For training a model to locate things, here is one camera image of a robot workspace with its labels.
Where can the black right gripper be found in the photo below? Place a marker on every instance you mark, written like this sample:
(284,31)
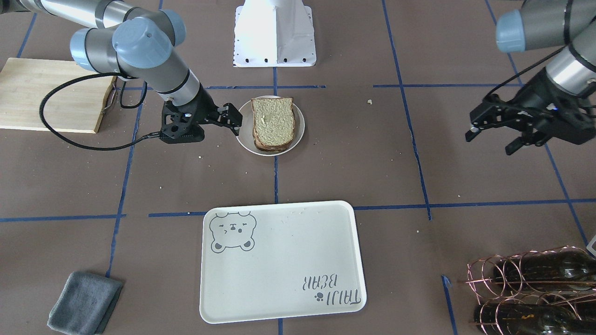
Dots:
(205,105)

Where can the dark wine bottle front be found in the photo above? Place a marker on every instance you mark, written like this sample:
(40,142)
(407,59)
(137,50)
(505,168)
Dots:
(563,271)

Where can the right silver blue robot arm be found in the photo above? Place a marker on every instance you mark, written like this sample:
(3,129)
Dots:
(119,39)

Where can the grey folded cloth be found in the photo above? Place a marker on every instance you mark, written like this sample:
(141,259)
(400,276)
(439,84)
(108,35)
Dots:
(85,305)

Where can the dark wine bottle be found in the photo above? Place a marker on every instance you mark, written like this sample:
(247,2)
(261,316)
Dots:
(563,271)
(508,318)

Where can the bread slice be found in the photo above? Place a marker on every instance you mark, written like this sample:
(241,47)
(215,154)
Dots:
(273,118)
(271,145)

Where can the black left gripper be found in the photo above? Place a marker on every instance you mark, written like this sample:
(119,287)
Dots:
(532,99)

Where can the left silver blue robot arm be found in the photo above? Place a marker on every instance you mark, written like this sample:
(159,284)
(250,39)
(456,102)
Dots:
(568,25)

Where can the copper wire bottle rack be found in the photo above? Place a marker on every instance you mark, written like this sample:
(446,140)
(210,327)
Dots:
(480,281)

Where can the white bear tray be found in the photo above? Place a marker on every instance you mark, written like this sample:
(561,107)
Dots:
(280,261)

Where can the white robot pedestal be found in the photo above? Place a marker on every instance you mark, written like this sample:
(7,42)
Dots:
(274,33)

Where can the dark wine bottle rear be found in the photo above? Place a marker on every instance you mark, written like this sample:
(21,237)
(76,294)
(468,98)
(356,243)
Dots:
(508,318)

